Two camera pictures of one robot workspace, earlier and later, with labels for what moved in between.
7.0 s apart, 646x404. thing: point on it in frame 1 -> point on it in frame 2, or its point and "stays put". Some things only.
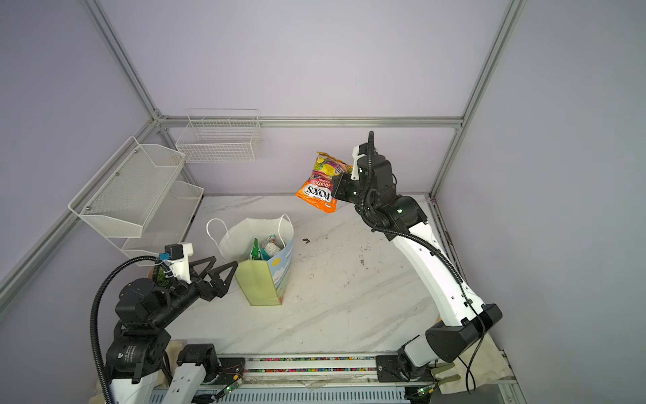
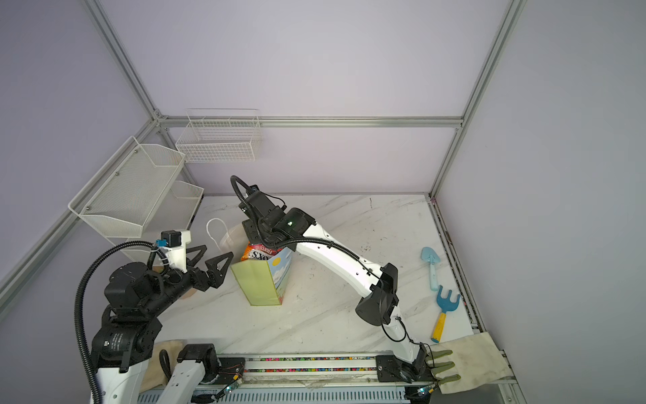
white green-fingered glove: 480,364 stays put
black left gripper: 218,287 -> 215,279
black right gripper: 339,181 -> 247,231
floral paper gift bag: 263,282 stays put
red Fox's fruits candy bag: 318,188 -> 256,252
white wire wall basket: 219,135 stays put
